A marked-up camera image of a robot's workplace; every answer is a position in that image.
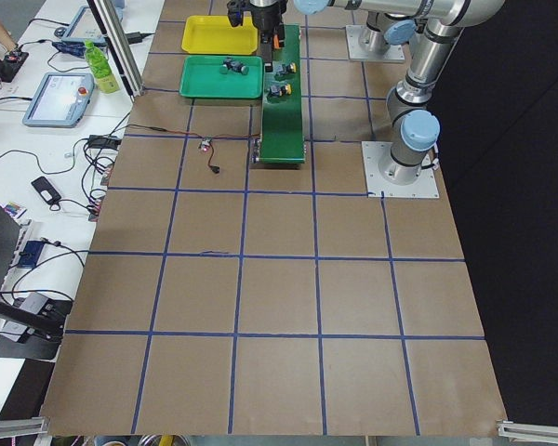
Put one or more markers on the green conveyor belt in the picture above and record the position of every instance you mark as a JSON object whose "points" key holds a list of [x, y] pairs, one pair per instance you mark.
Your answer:
{"points": [[281, 139]]}

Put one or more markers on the yellow plastic tray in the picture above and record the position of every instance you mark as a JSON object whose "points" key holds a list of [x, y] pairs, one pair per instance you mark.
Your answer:
{"points": [[214, 35]]}

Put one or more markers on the near teach pendant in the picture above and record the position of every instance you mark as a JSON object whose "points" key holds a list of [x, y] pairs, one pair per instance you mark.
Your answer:
{"points": [[60, 100]]}

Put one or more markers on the small motor controller board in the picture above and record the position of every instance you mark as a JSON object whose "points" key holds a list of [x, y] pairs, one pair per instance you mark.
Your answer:
{"points": [[206, 145]]}

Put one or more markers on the aluminium frame post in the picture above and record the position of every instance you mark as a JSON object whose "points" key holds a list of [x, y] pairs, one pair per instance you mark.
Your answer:
{"points": [[111, 29]]}

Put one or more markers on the black power adapter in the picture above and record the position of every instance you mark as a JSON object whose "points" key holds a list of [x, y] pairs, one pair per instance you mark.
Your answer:
{"points": [[103, 142]]}

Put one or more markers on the green tea bottle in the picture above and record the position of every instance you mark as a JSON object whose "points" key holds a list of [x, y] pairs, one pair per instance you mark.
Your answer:
{"points": [[100, 68]]}

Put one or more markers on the black phone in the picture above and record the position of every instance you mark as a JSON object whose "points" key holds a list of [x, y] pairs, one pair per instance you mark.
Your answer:
{"points": [[46, 190]]}

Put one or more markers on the far teach pendant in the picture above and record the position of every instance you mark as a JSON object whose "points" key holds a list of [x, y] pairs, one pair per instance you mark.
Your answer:
{"points": [[83, 27]]}

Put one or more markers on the yellow push button switch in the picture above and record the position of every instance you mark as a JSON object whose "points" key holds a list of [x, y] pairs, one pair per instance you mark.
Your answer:
{"points": [[285, 70]]}

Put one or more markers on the teach pendant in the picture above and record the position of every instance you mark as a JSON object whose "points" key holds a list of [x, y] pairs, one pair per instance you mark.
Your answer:
{"points": [[83, 27], [60, 100]]}

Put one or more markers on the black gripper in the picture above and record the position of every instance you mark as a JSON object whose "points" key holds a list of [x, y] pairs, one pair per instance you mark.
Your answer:
{"points": [[262, 19]]}

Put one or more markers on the green plastic tray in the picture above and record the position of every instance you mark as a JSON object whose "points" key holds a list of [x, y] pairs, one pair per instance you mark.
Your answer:
{"points": [[205, 76]]}

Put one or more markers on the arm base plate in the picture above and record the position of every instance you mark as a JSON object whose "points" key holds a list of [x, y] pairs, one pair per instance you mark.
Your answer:
{"points": [[385, 178], [365, 44]]}

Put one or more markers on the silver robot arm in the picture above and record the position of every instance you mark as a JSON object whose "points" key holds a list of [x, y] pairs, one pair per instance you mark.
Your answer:
{"points": [[415, 130], [396, 29]]}

